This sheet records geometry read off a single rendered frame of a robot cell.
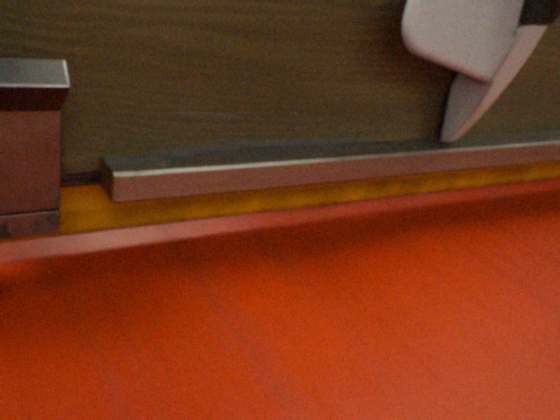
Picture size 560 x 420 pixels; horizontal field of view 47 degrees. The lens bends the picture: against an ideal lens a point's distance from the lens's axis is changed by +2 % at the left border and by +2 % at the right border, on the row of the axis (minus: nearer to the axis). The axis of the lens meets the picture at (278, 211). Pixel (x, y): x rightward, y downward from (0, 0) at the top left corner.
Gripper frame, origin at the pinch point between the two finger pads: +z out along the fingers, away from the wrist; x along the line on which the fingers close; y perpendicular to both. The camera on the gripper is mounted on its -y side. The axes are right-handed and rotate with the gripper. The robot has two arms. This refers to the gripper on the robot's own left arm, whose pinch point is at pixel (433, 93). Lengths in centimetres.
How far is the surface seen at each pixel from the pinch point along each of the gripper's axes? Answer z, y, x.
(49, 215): 2.3, 16.8, 2.8
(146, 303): 5.2, 14.2, 4.0
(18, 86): -1.8, 17.6, 3.7
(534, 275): 5.4, -1.2, 6.7
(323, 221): 5.3, 5.1, 0.7
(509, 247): 5.4, -2.1, 4.7
